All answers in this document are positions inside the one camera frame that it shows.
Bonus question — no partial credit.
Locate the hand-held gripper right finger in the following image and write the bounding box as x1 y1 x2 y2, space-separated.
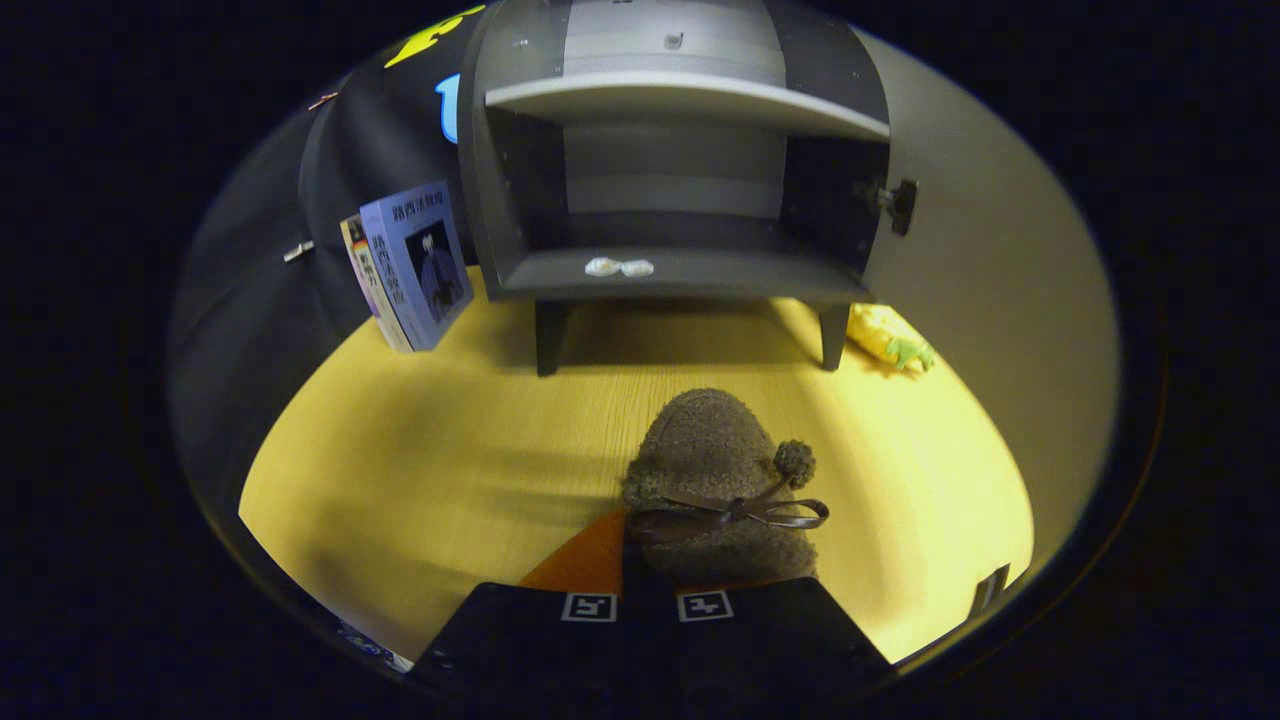
648 575 894 701

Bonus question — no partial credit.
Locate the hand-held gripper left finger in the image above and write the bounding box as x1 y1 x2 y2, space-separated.
410 508 649 701

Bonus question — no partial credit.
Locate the brown fuzzy shoe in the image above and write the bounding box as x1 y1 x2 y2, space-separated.
622 388 831 586

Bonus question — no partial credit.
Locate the grey shoe cabinet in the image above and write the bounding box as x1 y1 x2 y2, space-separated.
458 0 891 378

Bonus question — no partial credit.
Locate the beige shoe cabinet door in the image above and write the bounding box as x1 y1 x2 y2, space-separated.
852 25 1123 601

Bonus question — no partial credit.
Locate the yellow plush toy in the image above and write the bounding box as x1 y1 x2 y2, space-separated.
848 303 938 374

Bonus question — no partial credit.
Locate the black backdrop cloth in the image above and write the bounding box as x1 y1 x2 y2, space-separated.
168 5 491 501

